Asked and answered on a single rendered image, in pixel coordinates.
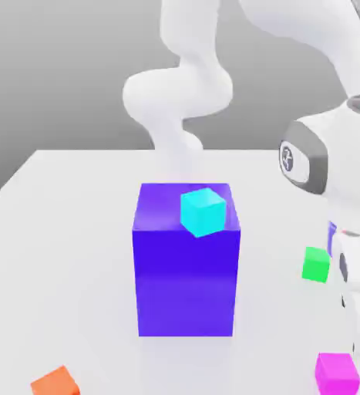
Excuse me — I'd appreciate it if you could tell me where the small green cube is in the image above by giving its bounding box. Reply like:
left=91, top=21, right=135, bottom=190
left=301, top=246, right=331, bottom=284

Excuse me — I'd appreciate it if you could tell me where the small cyan cube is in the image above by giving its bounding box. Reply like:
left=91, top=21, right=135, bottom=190
left=180, top=187, right=227, bottom=239

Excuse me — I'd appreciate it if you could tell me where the small magenta cube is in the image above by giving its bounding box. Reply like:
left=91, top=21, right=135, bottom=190
left=314, top=352, right=360, bottom=395

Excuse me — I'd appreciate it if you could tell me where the small orange cube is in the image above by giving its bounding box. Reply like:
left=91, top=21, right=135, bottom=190
left=30, top=365, right=81, bottom=395

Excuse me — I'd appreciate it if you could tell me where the large purple box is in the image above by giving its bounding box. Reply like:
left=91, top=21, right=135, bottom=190
left=132, top=182, right=241, bottom=338

